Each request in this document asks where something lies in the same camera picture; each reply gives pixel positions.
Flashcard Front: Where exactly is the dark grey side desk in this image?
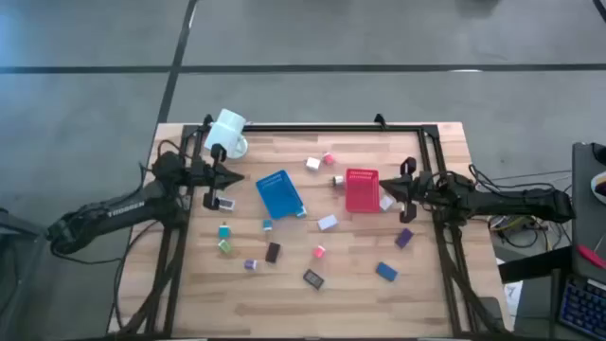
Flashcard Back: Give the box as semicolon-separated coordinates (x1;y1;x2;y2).
496;141;606;341

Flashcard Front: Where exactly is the floor cable bundle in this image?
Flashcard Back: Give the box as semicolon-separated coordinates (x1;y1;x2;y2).
472;168;574;250

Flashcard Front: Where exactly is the white paper sheet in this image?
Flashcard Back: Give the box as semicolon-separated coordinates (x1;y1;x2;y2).
502;279;524;316

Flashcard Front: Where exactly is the lavender box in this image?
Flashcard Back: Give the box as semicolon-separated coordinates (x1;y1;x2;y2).
316;213;340;232

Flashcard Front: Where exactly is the blue plastic basket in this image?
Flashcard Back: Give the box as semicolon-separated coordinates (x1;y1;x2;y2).
255;169;307;221

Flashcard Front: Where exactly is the grey metal stand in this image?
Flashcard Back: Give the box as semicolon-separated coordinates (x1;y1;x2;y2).
0;206;48;341

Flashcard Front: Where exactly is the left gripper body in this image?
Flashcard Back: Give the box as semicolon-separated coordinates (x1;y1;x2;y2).
188;143;227;211

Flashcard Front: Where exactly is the red plastic basket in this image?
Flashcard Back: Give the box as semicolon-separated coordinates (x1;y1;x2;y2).
344;168;382;214

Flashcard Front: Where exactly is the backlit computer keyboard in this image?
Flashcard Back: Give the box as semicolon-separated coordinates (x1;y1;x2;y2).
557;277;606;340

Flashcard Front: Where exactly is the white mug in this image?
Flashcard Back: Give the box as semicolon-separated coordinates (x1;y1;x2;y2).
203;107;250;161

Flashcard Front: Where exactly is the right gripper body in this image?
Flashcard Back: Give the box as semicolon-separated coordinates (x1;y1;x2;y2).
400;156;435;224

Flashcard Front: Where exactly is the white round object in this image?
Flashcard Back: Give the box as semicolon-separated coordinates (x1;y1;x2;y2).
590;170;606;205

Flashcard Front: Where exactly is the black digital display unit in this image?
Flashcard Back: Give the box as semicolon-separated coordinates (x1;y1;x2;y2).
302;268;326;291

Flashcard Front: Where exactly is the blue box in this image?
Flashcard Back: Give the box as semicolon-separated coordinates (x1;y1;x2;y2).
375;261;400;283

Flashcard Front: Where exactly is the black aluminium rig frame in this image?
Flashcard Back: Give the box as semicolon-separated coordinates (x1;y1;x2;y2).
141;113;510;338

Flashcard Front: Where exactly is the black floor cable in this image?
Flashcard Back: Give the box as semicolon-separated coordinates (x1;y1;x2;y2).
113;220;160;332

